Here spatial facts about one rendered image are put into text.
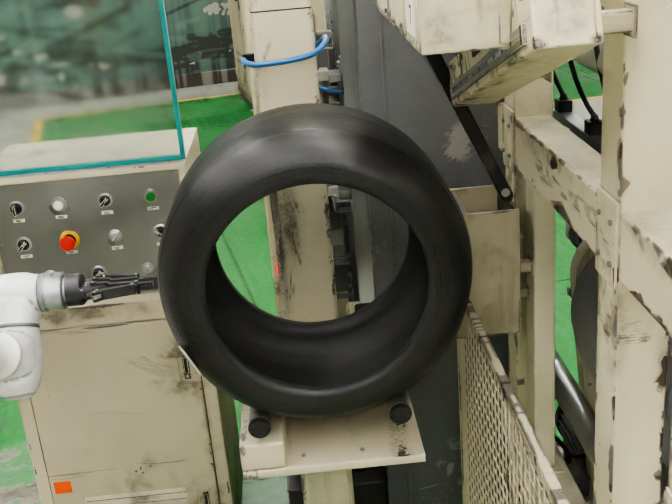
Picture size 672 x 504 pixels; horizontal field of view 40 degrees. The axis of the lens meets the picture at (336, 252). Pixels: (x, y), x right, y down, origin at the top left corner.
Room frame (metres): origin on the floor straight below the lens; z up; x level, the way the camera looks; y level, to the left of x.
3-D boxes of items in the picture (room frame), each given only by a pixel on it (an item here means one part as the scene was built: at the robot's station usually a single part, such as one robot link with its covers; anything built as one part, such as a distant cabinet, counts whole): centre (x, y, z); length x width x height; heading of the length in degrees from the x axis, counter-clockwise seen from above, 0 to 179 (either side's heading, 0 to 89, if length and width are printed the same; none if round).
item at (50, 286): (2.00, 0.66, 1.06); 0.09 x 0.06 x 0.09; 2
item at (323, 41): (2.02, 0.07, 1.56); 0.19 x 0.19 x 0.06; 2
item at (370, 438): (1.77, 0.04, 0.80); 0.37 x 0.36 x 0.02; 92
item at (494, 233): (2.00, -0.33, 1.05); 0.20 x 0.15 x 0.30; 2
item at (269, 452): (1.76, 0.18, 0.84); 0.36 x 0.09 x 0.06; 2
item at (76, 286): (2.01, 0.59, 1.06); 0.09 x 0.08 x 0.07; 92
